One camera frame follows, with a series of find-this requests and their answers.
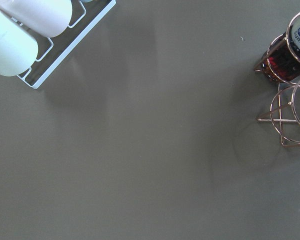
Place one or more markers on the tea bottle taken from rack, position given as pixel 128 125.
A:
pixel 283 62

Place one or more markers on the white cup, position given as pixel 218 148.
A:
pixel 48 18

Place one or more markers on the pale mint cup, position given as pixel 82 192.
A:
pixel 18 49

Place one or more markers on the copper wire bottle rack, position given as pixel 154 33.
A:
pixel 284 110

